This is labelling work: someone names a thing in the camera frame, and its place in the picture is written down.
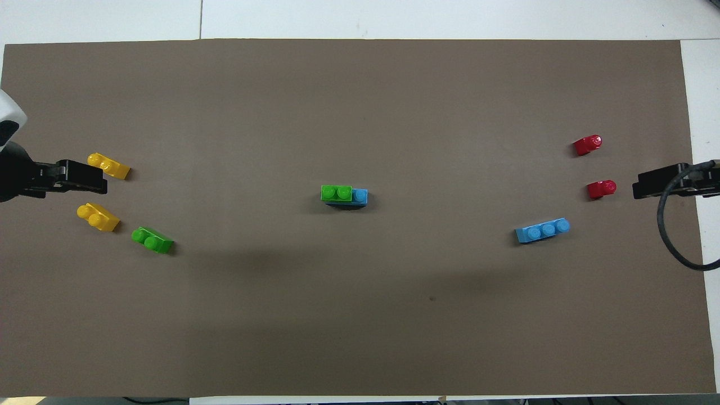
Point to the green two-stud toy block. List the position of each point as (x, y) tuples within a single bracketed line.
[(152, 240), (336, 193)]

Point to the yellow two-stud toy block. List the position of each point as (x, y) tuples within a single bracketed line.
[(98, 217), (109, 166)]

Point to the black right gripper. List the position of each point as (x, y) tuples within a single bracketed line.
[(706, 180)]

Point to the red one-stud toy block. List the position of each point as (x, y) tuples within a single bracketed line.
[(588, 145), (601, 189)]

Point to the blue three-stud toy block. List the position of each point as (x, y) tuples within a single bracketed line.
[(359, 197), (543, 230)]

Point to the brown paper table mat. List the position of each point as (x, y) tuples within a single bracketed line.
[(360, 315)]

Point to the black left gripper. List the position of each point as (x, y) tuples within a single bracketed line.
[(19, 174)]

